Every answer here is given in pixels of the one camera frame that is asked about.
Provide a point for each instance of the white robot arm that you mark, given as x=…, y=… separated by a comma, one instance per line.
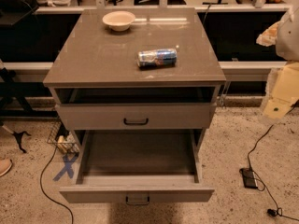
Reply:
x=287, y=46

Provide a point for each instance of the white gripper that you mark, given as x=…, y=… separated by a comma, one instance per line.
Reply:
x=289, y=39

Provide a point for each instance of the grey drawer cabinet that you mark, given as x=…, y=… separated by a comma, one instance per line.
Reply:
x=97, y=66

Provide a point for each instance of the grey drawer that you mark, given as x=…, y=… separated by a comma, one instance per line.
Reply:
x=127, y=117
x=138, y=167

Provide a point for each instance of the black tripod stand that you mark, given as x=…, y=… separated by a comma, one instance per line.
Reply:
x=4, y=74

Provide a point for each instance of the blue white crushed can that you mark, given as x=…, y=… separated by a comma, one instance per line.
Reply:
x=156, y=58

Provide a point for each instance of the black power adapter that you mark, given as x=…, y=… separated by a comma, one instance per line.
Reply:
x=249, y=179

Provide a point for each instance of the wire basket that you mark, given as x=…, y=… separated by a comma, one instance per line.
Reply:
x=61, y=138

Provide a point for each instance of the tan shoe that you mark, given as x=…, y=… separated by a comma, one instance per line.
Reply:
x=5, y=166

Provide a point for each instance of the white bowl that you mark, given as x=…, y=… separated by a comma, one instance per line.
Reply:
x=119, y=20

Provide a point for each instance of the blue tape cross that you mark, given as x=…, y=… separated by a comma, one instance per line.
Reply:
x=68, y=161

